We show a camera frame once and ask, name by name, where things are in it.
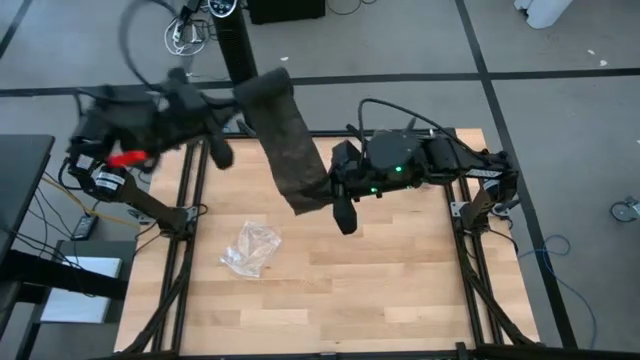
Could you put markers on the black box on floor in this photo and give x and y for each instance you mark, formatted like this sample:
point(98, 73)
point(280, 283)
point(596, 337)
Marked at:
point(285, 10)

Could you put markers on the white object on floor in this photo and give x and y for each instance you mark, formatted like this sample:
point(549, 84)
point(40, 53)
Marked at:
point(545, 12)

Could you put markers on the black desk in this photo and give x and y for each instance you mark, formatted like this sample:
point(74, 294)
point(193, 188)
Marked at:
point(20, 170)

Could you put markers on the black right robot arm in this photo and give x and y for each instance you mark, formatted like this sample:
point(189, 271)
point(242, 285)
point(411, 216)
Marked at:
point(465, 165)

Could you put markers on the black aluminium table frame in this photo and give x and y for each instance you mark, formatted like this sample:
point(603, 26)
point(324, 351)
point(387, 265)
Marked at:
point(325, 134)

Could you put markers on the grey caster wheel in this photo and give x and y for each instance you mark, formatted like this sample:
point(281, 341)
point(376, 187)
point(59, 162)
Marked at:
point(622, 211)

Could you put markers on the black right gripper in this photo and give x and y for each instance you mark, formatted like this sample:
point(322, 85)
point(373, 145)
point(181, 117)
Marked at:
point(360, 187)

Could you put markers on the black power adapter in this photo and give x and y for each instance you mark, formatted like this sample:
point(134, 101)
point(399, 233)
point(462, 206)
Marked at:
point(85, 227)

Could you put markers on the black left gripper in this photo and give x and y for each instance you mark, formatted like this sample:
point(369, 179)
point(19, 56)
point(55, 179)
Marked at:
point(192, 120)

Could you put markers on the dark fabric mat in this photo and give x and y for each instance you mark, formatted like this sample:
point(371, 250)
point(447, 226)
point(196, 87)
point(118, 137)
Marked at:
point(285, 140)

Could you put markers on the black tower fan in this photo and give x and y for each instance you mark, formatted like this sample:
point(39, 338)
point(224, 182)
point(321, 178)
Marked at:
point(235, 45)

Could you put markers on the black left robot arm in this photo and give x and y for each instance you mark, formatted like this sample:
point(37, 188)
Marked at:
point(140, 200)

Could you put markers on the grey and white cabinet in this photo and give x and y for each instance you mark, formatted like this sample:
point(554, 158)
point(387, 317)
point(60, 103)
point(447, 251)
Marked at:
point(80, 305)

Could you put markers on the clear plastic bag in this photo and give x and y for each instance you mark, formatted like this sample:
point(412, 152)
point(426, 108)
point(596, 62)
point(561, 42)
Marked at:
point(250, 250)

